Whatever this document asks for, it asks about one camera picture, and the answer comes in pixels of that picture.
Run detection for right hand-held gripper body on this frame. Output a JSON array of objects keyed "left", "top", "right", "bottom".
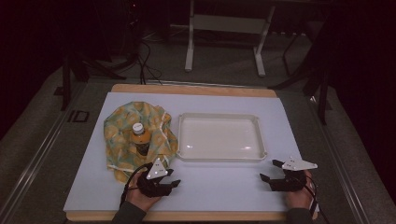
[{"left": 269, "top": 156, "right": 318, "bottom": 192}]

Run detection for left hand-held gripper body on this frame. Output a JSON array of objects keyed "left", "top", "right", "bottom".
[{"left": 136, "top": 157, "right": 175, "bottom": 199}]

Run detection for orange drink bottle white cap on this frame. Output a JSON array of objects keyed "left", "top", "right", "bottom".
[{"left": 131, "top": 121, "right": 151, "bottom": 158}]

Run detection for yellow green patterned cloth bag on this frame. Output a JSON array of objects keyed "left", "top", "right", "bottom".
[{"left": 103, "top": 101, "right": 179, "bottom": 184}]

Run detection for white plastic tray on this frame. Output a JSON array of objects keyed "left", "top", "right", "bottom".
[{"left": 176, "top": 112, "right": 268, "bottom": 163}]

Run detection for person's right hand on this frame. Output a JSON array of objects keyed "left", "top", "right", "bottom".
[{"left": 284, "top": 169, "right": 316, "bottom": 210}]

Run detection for person's left hand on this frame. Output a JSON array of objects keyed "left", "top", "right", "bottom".
[{"left": 125, "top": 179, "right": 162, "bottom": 213}]

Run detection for white table mat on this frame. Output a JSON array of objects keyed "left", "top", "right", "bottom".
[{"left": 63, "top": 91, "right": 319, "bottom": 213}]

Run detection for black metal stand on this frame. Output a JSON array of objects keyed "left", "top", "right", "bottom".
[
  {"left": 60, "top": 50, "right": 128, "bottom": 112},
  {"left": 268, "top": 60, "right": 332, "bottom": 126}
]

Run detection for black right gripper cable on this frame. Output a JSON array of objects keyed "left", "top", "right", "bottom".
[{"left": 304, "top": 174, "right": 331, "bottom": 224}]

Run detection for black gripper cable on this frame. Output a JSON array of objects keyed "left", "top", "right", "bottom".
[
  {"left": 119, "top": 162, "right": 154, "bottom": 209},
  {"left": 304, "top": 174, "right": 331, "bottom": 224}
]

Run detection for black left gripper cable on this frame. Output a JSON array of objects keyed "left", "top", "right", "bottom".
[{"left": 119, "top": 162, "right": 154, "bottom": 209}]

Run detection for metal floor rail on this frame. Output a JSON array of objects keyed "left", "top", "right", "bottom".
[
  {"left": 306, "top": 94, "right": 372, "bottom": 224},
  {"left": 0, "top": 83, "right": 87, "bottom": 224}
]

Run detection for black rectangular floor bracket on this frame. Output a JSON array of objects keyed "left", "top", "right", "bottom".
[{"left": 67, "top": 109, "right": 91, "bottom": 123}]

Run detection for black floor cables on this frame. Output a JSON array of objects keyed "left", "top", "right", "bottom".
[{"left": 135, "top": 36, "right": 163, "bottom": 86}]

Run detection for white metal desk frame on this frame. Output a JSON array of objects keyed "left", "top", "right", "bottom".
[{"left": 184, "top": 0, "right": 276, "bottom": 77}]

